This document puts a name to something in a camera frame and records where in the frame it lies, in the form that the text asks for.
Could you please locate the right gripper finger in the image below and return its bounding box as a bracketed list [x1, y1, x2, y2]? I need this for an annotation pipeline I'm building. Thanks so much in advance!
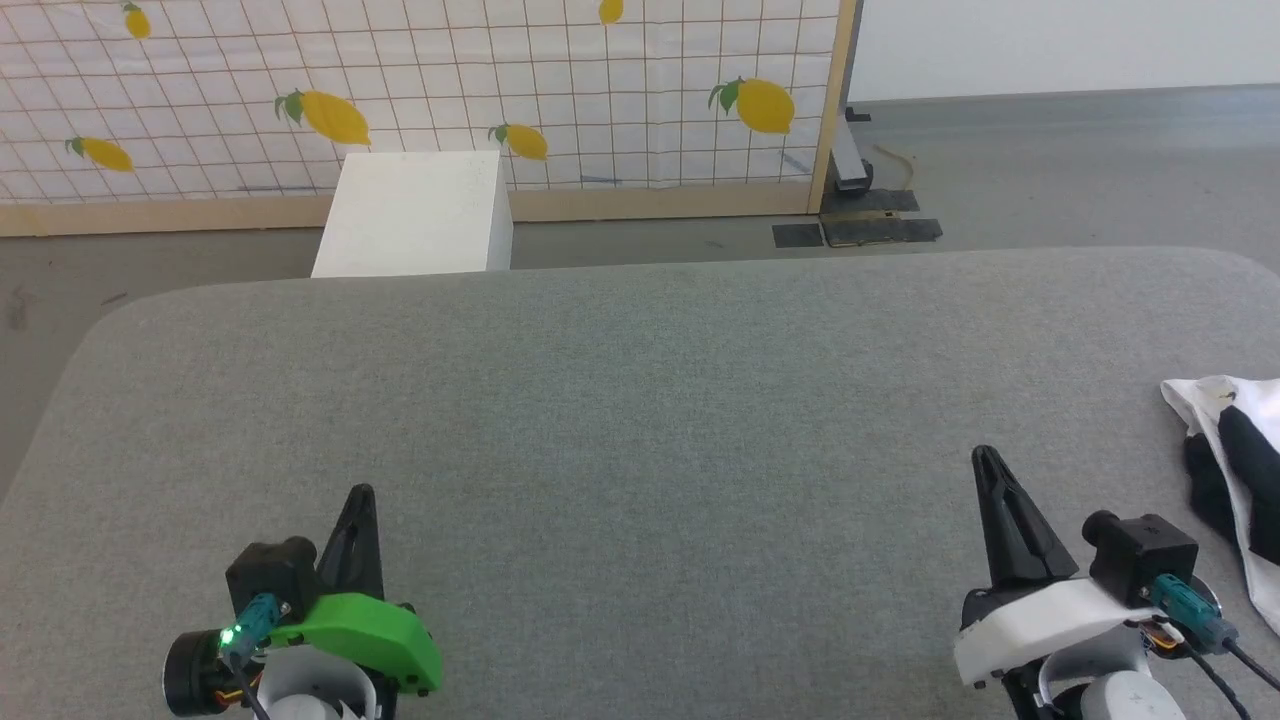
[972, 445, 1081, 593]

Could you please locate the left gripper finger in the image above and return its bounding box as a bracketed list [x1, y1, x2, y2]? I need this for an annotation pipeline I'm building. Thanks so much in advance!
[315, 484, 386, 601]

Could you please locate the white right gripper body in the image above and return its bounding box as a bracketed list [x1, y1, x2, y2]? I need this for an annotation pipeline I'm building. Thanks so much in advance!
[952, 578, 1161, 691]

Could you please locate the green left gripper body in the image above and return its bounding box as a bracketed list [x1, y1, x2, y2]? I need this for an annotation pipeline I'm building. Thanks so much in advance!
[165, 592, 444, 716]

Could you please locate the white and black t-shirt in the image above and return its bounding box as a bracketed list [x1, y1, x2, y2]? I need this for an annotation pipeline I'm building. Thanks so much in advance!
[1160, 375, 1280, 636]

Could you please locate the large black floor tape patch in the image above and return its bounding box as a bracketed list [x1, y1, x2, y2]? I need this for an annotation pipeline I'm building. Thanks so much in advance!
[822, 215, 943, 248]

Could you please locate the white rectangular box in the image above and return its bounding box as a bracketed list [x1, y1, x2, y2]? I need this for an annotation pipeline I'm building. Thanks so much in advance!
[311, 150, 514, 279]

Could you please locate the long black floor tape strip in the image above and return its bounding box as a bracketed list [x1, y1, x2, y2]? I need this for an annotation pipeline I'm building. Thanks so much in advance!
[825, 188, 919, 214]

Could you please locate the grey metal screen foot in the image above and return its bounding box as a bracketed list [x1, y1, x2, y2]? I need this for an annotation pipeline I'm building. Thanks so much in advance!
[832, 105, 873, 193]

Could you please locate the left black cable teal plug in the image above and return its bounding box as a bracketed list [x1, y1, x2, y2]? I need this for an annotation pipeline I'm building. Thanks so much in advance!
[220, 593, 281, 720]

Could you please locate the thin yellowish floor cable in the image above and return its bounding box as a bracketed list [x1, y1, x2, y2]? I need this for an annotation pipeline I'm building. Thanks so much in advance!
[875, 145, 916, 191]

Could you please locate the lemon print screen wooden frame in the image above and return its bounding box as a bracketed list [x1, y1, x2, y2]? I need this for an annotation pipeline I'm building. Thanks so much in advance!
[0, 0, 861, 238]

